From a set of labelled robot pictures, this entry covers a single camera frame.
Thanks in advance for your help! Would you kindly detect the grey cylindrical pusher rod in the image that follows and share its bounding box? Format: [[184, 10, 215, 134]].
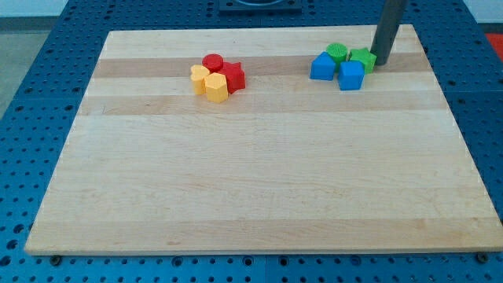
[[370, 0, 408, 66]]

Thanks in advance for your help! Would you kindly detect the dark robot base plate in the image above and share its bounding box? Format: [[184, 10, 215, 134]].
[[217, 0, 303, 13]]

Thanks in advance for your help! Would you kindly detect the red cylinder block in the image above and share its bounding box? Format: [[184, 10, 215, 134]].
[[202, 53, 224, 72]]

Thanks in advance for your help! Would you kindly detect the blue cube block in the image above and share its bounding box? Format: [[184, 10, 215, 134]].
[[338, 61, 365, 90]]

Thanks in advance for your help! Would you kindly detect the blue house-shaped block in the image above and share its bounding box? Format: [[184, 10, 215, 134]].
[[310, 52, 336, 81]]

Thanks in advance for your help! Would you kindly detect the yellow heart block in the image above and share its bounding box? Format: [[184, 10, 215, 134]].
[[190, 64, 210, 95]]

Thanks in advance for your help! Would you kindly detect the green cylinder block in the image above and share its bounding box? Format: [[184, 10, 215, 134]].
[[325, 42, 348, 72]]

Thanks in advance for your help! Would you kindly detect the yellow hexagon block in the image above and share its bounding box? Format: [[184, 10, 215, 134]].
[[204, 72, 229, 103]]

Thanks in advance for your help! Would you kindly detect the light wooden board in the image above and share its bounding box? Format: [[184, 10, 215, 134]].
[[25, 24, 502, 256]]

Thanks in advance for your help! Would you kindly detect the green star block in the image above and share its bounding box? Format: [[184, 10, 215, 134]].
[[349, 47, 376, 74]]

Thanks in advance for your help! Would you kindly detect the red star block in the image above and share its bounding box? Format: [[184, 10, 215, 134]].
[[218, 61, 246, 94]]

